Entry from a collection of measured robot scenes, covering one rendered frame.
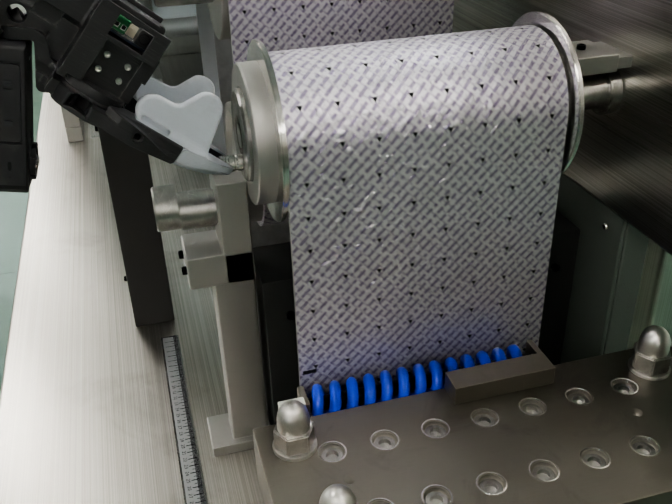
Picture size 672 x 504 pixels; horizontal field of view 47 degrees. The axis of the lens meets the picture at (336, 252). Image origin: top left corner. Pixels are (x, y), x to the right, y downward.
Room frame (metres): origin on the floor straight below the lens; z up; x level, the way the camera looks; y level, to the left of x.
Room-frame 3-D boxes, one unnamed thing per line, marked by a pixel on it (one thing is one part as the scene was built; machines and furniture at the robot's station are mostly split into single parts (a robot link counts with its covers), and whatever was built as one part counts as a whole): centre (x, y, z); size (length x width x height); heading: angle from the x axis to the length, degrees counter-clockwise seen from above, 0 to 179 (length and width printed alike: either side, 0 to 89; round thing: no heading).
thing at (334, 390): (0.55, -0.08, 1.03); 0.21 x 0.04 x 0.03; 105
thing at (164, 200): (0.61, 0.15, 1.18); 0.04 x 0.02 x 0.04; 15
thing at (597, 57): (0.67, -0.22, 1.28); 0.06 x 0.05 x 0.02; 105
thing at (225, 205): (0.62, 0.11, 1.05); 0.06 x 0.05 x 0.31; 105
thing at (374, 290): (0.57, -0.08, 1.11); 0.23 x 0.01 x 0.18; 105
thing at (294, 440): (0.47, 0.04, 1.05); 0.04 x 0.04 x 0.04
